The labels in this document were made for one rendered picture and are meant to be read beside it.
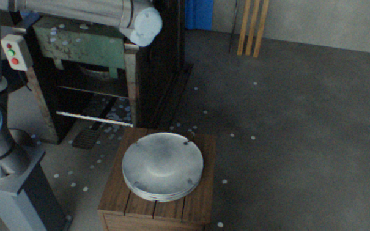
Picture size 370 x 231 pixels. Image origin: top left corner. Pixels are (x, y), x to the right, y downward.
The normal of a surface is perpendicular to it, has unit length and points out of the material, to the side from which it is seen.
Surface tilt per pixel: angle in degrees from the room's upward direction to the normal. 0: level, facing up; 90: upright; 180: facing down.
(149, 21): 90
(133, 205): 0
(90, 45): 90
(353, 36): 90
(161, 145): 0
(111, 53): 90
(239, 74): 0
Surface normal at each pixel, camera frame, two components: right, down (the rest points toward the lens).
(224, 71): 0.03, -0.70
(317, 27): -0.22, 0.69
